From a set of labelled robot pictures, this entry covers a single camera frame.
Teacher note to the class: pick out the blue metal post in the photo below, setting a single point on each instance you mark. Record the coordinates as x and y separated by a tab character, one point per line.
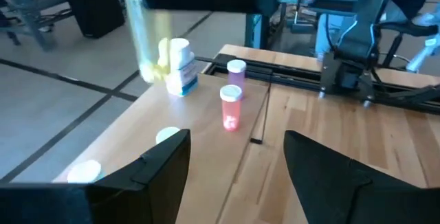
253	30

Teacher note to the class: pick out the person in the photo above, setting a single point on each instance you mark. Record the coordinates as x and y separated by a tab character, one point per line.
330	35

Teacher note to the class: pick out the teal pill bottle white cap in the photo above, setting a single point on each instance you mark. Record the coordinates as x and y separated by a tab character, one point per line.
166	134
84	171

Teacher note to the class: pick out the grey metal bench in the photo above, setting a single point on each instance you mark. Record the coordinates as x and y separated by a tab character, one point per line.
31	14

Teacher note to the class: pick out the black box on floor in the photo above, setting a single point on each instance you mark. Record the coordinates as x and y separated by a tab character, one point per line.
96	9

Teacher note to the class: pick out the black office chair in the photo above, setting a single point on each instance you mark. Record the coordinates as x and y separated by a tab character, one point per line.
409	28

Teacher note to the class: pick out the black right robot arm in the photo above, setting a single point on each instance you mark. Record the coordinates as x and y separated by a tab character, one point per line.
361	28

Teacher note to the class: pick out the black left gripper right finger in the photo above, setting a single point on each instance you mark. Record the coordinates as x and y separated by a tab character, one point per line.
337	189

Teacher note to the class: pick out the purple pill bottle white cap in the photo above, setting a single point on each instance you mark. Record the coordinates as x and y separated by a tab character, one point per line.
236	78

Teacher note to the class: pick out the blue metal frame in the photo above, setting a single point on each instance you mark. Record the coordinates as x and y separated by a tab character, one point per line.
309	9

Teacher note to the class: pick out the wooden shelf black frame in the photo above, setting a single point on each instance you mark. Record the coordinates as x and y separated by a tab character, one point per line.
192	121

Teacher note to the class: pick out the white bottle blue label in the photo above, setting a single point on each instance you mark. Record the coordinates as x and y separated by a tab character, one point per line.
184	69

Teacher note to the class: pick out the large yellow pill bottle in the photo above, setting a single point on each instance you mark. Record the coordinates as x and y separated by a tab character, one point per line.
148	38

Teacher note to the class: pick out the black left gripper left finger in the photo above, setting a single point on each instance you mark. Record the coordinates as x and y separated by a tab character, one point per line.
151	189

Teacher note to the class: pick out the pink pill bottle white cap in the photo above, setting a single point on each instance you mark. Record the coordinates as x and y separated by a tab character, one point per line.
231	114

